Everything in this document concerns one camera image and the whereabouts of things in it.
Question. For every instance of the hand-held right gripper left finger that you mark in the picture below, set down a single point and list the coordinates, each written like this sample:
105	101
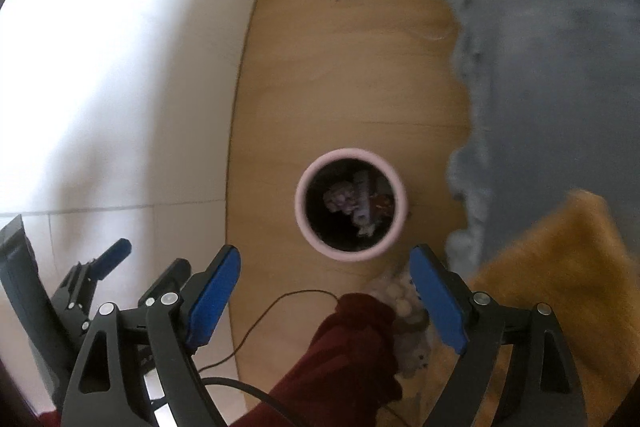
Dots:
210	302

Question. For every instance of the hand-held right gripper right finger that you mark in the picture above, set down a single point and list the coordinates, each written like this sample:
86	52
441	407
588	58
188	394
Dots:
437	302

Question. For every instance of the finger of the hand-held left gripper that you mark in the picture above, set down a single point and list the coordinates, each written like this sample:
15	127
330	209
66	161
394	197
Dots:
170	274
115	254

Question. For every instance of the pink round waste bin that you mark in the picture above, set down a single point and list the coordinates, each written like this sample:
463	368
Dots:
345	254

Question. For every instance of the red snack wrapper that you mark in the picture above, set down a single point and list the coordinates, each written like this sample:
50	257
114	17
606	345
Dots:
382	203

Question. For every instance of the white plastic wrapper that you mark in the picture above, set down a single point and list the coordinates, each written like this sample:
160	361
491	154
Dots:
361	202

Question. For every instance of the patterned paper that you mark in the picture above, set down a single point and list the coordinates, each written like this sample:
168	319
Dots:
340	199

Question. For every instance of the cream teddy bear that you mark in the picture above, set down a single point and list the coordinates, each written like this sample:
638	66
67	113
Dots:
400	297

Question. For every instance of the dark red pants leg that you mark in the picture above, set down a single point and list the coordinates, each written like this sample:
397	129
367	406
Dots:
330	367

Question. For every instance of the brown fuzzy blanket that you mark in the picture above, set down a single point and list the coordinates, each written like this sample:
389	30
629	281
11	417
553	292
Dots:
575	282

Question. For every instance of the white wardrobe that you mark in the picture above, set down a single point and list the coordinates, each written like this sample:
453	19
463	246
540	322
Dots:
125	107

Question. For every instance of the grey fleece blanket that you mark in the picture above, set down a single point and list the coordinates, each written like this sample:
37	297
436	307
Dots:
550	57

